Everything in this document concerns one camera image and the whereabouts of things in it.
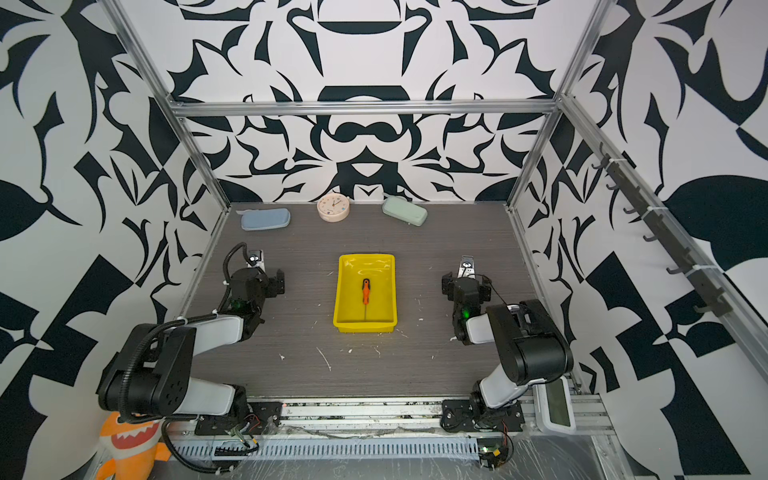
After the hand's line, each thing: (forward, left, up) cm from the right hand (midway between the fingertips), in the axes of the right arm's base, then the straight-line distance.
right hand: (471, 271), depth 93 cm
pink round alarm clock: (+31, +46, -3) cm, 56 cm away
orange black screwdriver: (-1, +32, -4) cm, 33 cm away
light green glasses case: (+30, +19, -4) cm, 36 cm away
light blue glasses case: (+26, +73, -2) cm, 77 cm away
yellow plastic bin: (-9, +37, -6) cm, 39 cm away
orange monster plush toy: (-44, +80, +2) cm, 92 cm away
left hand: (+1, +64, +4) cm, 64 cm away
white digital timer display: (-36, -14, -3) cm, 39 cm away
